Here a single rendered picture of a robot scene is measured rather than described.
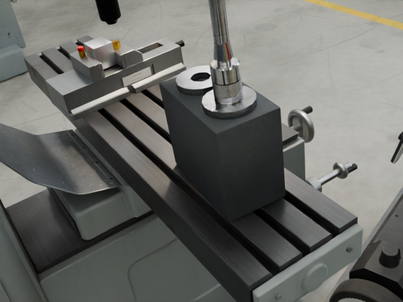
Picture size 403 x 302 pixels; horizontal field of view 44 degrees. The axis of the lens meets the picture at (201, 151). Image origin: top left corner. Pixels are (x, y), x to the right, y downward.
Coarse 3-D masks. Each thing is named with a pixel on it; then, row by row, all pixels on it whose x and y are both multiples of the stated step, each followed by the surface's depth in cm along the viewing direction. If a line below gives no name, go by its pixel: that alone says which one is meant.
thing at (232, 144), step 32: (192, 96) 87; (256, 96) 81; (192, 128) 85; (224, 128) 77; (256, 128) 80; (192, 160) 92; (224, 160) 80; (256, 160) 83; (224, 192) 83; (256, 192) 86
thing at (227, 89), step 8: (216, 80) 78; (224, 80) 77; (232, 80) 78; (240, 80) 79; (216, 88) 79; (224, 88) 78; (232, 88) 78; (240, 88) 80; (216, 96) 80; (224, 96) 79; (232, 96) 79; (240, 96) 80; (224, 104) 80
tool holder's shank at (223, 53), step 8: (208, 0) 72; (216, 0) 71; (224, 0) 72; (216, 8) 72; (224, 8) 73; (216, 16) 73; (224, 16) 73; (216, 24) 74; (224, 24) 74; (216, 32) 74; (224, 32) 74; (216, 40) 75; (224, 40) 75; (216, 48) 76; (224, 48) 76; (216, 56) 77; (224, 56) 76; (232, 56) 77; (224, 64) 77
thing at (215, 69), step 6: (234, 60) 78; (210, 66) 78; (216, 66) 78; (222, 66) 77; (228, 66) 77; (234, 66) 77; (216, 72) 77; (222, 72) 77; (228, 72) 77; (234, 72) 77
